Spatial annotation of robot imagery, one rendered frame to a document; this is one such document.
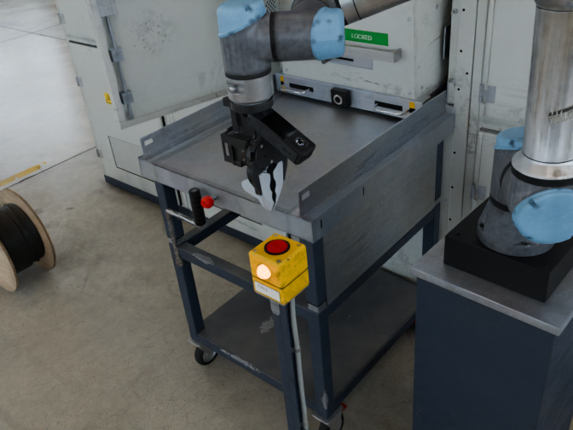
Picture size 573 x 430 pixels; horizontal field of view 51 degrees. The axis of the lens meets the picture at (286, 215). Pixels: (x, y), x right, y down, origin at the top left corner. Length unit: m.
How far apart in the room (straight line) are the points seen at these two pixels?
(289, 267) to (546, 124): 0.50
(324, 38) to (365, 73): 0.89
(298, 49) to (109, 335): 1.72
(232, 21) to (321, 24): 0.13
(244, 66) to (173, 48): 1.02
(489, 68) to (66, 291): 1.90
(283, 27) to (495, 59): 0.89
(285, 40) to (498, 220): 0.57
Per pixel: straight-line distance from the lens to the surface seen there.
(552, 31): 0.97
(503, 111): 1.77
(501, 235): 1.25
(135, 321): 2.48
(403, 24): 1.70
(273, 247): 1.14
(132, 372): 2.28
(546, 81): 1.00
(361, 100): 1.85
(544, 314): 1.26
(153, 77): 1.96
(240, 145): 1.03
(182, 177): 1.62
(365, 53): 1.74
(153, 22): 1.93
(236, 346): 2.01
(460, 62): 1.80
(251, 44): 0.95
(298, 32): 0.94
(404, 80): 1.75
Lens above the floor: 1.56
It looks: 32 degrees down
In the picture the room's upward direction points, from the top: 6 degrees counter-clockwise
